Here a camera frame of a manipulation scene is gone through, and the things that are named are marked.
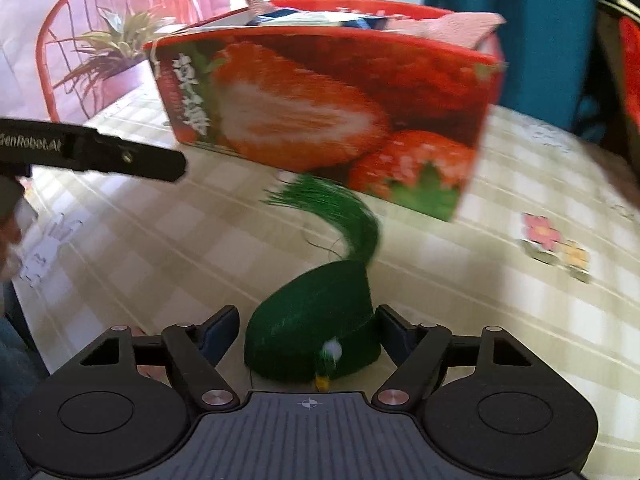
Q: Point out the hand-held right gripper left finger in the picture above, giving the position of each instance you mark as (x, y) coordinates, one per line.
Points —
(220, 332)

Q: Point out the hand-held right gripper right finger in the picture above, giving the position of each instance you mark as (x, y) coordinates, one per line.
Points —
(395, 332)

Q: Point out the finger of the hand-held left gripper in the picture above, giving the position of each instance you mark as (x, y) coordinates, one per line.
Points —
(145, 162)

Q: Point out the green tasselled hat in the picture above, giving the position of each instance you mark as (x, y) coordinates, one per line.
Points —
(310, 320)

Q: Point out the red strawberry print box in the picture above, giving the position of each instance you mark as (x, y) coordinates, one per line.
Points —
(310, 105)

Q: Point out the navy blue snack packet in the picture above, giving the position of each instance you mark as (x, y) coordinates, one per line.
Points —
(370, 22)

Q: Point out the pink knitted cloth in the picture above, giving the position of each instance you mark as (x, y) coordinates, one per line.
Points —
(465, 30)

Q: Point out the red metal chair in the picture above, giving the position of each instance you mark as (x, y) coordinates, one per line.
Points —
(44, 75)

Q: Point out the potted plant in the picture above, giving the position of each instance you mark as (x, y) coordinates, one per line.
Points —
(115, 40)

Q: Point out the person's blue pants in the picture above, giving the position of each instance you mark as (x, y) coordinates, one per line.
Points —
(20, 340)

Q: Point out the teal cloth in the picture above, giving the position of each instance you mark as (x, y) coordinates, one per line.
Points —
(540, 35)

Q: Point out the dark red framed object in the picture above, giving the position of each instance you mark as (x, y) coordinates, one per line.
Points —
(630, 85)

